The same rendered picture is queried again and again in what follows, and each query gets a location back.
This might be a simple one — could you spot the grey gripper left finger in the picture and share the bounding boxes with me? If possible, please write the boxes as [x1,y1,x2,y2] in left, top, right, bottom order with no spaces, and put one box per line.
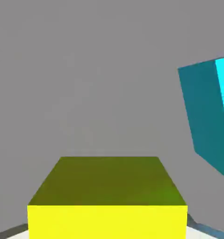
[0,223,29,239]

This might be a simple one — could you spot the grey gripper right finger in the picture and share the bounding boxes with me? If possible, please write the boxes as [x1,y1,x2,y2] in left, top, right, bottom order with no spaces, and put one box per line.
[186,213,224,239]

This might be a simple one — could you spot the large cyan box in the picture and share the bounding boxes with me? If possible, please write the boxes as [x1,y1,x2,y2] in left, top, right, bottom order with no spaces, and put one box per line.
[177,55,224,182]

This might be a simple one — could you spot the small yellow cube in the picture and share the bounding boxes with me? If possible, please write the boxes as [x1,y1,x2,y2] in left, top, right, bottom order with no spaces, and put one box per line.
[27,156,188,239]

